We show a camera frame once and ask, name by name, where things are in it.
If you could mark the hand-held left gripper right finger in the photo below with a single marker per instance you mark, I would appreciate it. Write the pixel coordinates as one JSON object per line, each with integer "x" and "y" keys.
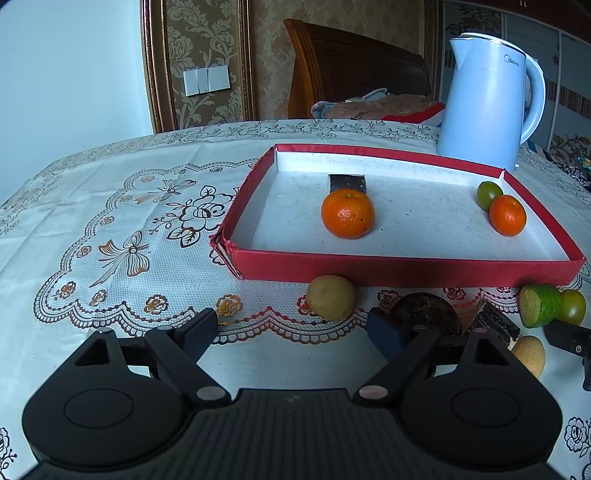
{"x": 383, "y": 332}

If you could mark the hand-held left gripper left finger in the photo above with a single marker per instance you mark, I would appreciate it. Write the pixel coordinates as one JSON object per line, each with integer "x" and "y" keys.
{"x": 203, "y": 327}

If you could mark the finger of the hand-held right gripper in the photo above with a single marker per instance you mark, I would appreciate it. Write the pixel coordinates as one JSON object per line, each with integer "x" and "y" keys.
{"x": 565, "y": 337}

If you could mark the tan round pastry ball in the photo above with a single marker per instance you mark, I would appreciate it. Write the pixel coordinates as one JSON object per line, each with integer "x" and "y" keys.
{"x": 531, "y": 355}

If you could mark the round dark cake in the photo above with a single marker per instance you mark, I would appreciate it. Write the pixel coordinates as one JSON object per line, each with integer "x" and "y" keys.
{"x": 425, "y": 309}

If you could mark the golden kiwi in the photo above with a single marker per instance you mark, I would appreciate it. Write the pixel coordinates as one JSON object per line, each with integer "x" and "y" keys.
{"x": 331, "y": 297}

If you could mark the chocolate cake slice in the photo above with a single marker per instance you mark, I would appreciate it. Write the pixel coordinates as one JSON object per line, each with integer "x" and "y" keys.
{"x": 496, "y": 323}

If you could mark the red cardboard box tray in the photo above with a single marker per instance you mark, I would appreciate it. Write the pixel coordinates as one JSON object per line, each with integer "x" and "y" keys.
{"x": 415, "y": 230}

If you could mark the large orange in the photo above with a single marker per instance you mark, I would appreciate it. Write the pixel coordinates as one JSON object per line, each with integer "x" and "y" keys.
{"x": 348, "y": 214}

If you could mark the small orange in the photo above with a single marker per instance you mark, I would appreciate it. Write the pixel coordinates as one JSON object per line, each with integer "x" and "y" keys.
{"x": 508, "y": 216}

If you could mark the rectangular chocolate cake piece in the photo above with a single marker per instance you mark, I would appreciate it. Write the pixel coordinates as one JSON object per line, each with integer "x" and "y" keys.
{"x": 346, "y": 182}

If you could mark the green tomato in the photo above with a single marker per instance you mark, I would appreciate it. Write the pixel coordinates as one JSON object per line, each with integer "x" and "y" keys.
{"x": 487, "y": 194}
{"x": 574, "y": 307}

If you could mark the halved green lime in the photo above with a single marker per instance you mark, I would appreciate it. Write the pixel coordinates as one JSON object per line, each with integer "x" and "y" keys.
{"x": 540, "y": 305}

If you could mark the floral lace tablecloth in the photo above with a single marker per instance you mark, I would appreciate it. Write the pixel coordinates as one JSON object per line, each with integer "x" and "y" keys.
{"x": 92, "y": 207}

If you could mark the floral bedsheet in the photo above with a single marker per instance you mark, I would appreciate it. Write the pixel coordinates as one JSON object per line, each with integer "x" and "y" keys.
{"x": 565, "y": 147}

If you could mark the red striped cloth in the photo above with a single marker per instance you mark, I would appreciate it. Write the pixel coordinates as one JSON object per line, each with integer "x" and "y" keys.
{"x": 420, "y": 115}

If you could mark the folded cloth bundle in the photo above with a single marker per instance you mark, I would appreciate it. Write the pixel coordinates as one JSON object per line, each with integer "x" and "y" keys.
{"x": 369, "y": 108}

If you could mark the white electric kettle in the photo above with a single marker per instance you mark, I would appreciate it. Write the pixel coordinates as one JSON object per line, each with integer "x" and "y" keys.
{"x": 485, "y": 106}

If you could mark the wardrobe with patterned doors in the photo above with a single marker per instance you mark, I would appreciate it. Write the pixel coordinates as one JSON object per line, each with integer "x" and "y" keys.
{"x": 568, "y": 69}

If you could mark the wooden bed headboard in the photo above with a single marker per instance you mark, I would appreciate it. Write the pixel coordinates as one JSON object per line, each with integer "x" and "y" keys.
{"x": 360, "y": 64}

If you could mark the white wall light switch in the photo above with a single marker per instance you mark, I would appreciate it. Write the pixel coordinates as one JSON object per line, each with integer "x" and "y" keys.
{"x": 206, "y": 81}

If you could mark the gold wall trim frame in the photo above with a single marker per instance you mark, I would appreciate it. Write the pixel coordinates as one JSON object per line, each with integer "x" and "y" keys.
{"x": 154, "y": 69}

